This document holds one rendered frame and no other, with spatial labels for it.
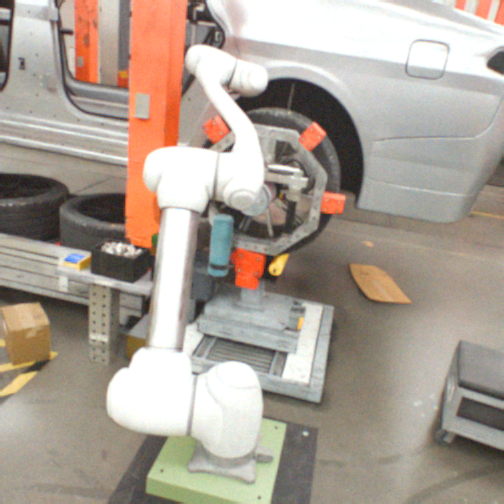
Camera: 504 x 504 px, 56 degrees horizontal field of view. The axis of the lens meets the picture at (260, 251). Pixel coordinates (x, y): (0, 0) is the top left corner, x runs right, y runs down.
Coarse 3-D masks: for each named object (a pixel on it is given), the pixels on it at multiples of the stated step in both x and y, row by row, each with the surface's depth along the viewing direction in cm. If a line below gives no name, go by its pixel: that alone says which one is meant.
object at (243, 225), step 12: (288, 144) 204; (300, 168) 206; (276, 192) 216; (216, 204) 218; (276, 204) 213; (240, 216) 235; (252, 216) 218; (240, 228) 221; (252, 228) 229; (264, 228) 233; (276, 228) 232; (276, 240) 217
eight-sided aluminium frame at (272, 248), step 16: (256, 128) 193; (272, 128) 193; (224, 144) 198; (320, 176) 194; (320, 192) 197; (320, 208) 199; (304, 224) 207; (240, 240) 212; (256, 240) 215; (288, 240) 211
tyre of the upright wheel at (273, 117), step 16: (256, 112) 200; (272, 112) 199; (288, 112) 207; (288, 128) 199; (304, 128) 198; (208, 144) 208; (320, 144) 199; (320, 160) 201; (336, 160) 211; (336, 176) 203; (336, 192) 204; (208, 224) 222; (320, 224) 210; (304, 240) 214
